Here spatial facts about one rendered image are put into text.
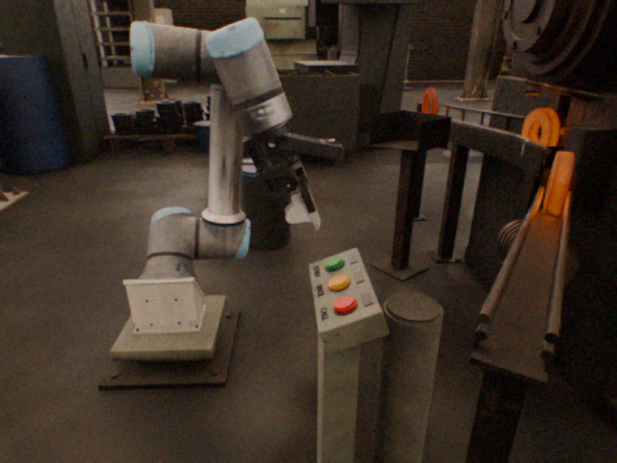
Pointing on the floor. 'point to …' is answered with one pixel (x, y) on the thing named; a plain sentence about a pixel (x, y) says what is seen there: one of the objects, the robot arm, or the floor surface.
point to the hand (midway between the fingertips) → (318, 222)
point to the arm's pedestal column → (202, 377)
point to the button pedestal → (341, 355)
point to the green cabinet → (63, 65)
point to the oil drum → (30, 118)
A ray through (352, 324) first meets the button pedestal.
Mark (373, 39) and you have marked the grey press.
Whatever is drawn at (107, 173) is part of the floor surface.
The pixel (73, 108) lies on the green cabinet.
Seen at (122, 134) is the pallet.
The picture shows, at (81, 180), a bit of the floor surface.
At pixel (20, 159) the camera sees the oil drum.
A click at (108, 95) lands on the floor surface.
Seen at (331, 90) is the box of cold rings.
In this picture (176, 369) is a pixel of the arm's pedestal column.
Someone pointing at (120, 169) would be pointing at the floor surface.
